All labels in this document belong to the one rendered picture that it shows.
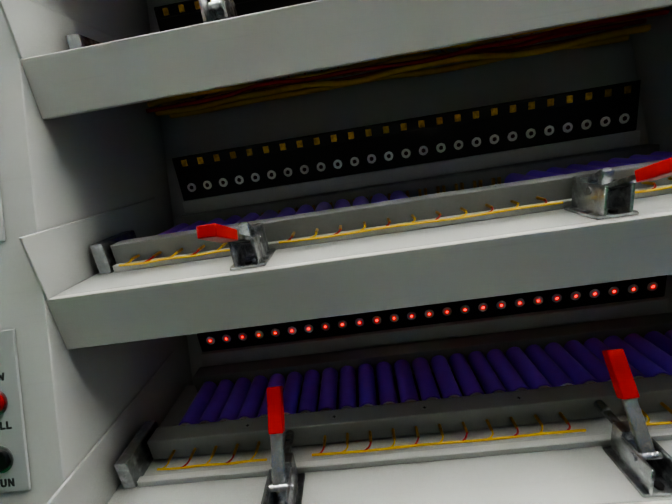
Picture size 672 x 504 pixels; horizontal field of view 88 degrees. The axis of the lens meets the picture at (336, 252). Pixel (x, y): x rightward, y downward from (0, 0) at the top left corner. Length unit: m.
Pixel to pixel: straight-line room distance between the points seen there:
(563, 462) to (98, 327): 0.38
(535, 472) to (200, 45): 0.41
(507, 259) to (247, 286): 0.19
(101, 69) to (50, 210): 0.12
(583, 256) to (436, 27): 0.20
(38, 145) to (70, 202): 0.05
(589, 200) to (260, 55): 0.27
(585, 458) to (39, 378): 0.42
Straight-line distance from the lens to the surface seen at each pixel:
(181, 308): 0.30
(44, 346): 0.36
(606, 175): 0.32
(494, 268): 0.27
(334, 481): 0.34
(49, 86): 0.39
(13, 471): 0.40
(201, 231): 0.22
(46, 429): 0.37
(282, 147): 0.44
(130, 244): 0.36
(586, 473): 0.36
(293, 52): 0.31
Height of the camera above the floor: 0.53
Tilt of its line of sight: 2 degrees up
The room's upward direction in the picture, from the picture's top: 8 degrees counter-clockwise
